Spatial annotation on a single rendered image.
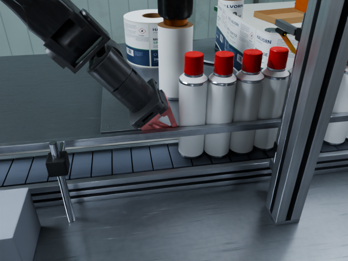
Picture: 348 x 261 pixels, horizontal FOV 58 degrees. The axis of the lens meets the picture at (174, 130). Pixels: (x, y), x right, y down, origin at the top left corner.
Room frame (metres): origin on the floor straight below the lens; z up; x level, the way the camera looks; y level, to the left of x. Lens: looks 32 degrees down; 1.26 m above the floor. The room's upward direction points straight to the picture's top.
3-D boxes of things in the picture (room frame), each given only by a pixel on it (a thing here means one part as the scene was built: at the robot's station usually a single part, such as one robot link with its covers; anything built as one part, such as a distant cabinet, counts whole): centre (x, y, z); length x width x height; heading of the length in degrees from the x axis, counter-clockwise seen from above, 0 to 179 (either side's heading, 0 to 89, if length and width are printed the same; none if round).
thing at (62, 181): (0.41, 0.18, 0.91); 0.07 x 0.03 x 0.17; 10
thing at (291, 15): (2.06, -0.71, 0.82); 0.34 x 0.24 x 0.04; 112
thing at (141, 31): (1.10, 0.07, 0.95); 0.20 x 0.20 x 0.14
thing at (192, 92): (0.53, -0.03, 0.98); 0.05 x 0.05 x 0.20
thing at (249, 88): (0.54, -0.14, 0.98); 0.05 x 0.05 x 0.20
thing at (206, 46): (1.16, -0.20, 0.89); 0.31 x 0.31 x 0.01
